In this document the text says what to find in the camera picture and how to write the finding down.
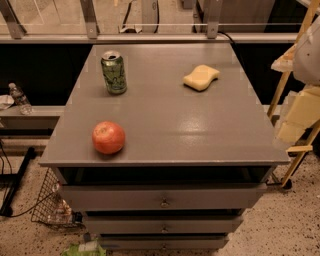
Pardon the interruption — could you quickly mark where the crumpled white paper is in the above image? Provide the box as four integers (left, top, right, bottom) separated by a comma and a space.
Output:
0, 95, 14, 110

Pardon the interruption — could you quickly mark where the yellow wooden ladder frame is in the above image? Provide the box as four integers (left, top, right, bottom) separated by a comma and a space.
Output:
267, 0, 320, 189

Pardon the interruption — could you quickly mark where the green wipes packet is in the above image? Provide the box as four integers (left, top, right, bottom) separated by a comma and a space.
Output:
61, 241, 106, 256

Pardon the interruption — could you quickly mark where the middle grey drawer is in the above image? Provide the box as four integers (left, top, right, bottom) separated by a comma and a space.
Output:
84, 215, 243, 234

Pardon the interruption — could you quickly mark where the red apple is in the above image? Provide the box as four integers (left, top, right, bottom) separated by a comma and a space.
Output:
92, 121, 125, 154

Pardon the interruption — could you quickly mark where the black metal stand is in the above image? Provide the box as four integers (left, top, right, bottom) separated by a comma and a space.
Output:
0, 147, 36, 217

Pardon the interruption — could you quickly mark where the black wire basket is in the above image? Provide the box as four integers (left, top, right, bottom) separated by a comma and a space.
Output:
31, 169, 82, 230

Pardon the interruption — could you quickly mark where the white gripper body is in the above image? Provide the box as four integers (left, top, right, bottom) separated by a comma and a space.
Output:
275, 85, 320, 144

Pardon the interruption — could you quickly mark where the grey drawer cabinet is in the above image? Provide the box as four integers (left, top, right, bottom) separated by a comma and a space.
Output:
41, 44, 288, 240

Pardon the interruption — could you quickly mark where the clear plastic water bottle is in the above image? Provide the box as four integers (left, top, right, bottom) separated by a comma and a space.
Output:
9, 83, 32, 115

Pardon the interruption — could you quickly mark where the green soda can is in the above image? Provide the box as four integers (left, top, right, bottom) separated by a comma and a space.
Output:
101, 50, 127, 95

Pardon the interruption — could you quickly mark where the metal window rail frame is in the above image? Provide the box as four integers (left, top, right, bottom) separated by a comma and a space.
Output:
0, 0, 302, 44

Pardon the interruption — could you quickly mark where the yellow sponge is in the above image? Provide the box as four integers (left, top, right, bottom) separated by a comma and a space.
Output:
183, 65, 220, 91

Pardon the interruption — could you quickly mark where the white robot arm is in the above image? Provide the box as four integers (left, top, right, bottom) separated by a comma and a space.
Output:
271, 17, 320, 144

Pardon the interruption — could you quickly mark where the grey drawer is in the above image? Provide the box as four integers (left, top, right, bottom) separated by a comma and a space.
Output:
84, 215, 243, 234
59, 183, 266, 211
100, 236, 228, 250

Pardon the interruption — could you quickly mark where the bottom grey drawer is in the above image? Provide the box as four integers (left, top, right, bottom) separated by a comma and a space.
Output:
100, 236, 228, 250

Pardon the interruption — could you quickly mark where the top grey drawer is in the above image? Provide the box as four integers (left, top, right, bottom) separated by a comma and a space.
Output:
59, 183, 266, 211

